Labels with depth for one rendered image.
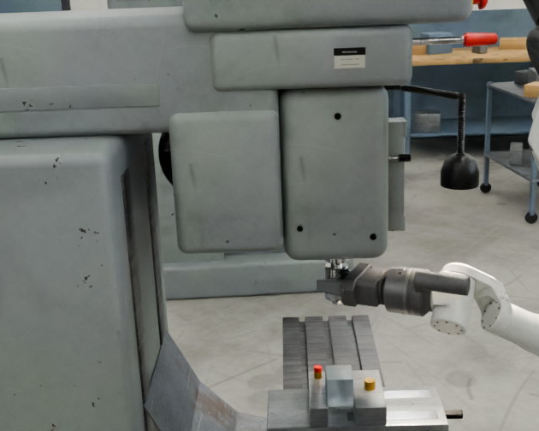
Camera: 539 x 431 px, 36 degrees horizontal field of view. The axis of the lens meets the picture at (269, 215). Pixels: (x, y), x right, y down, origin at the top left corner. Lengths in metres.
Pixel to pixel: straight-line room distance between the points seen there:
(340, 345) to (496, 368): 1.94
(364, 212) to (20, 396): 0.68
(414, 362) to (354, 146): 2.61
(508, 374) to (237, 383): 1.21
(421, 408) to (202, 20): 0.87
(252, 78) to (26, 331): 0.57
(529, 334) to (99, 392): 0.78
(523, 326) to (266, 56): 0.67
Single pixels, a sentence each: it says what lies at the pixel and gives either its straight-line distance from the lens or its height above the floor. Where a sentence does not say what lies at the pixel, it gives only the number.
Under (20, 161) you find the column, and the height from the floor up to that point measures 1.55.
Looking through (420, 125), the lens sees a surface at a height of 0.30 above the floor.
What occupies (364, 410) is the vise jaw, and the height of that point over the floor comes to 1.01.
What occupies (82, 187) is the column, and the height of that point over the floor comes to 1.51.
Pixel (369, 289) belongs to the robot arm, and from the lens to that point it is 1.58.
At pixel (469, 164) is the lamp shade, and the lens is 1.62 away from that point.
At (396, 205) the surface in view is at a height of 1.39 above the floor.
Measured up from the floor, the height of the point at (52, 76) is 1.67.
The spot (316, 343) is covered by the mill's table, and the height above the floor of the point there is 0.91.
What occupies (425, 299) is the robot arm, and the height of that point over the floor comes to 1.24.
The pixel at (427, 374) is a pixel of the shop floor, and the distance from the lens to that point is 3.91.
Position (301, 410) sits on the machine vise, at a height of 0.98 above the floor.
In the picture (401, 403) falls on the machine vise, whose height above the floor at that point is 0.98.
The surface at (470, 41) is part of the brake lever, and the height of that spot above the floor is 1.70.
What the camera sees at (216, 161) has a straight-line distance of 1.45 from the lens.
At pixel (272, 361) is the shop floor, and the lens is 4.01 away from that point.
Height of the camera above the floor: 1.86
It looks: 18 degrees down
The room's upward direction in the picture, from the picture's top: 2 degrees counter-clockwise
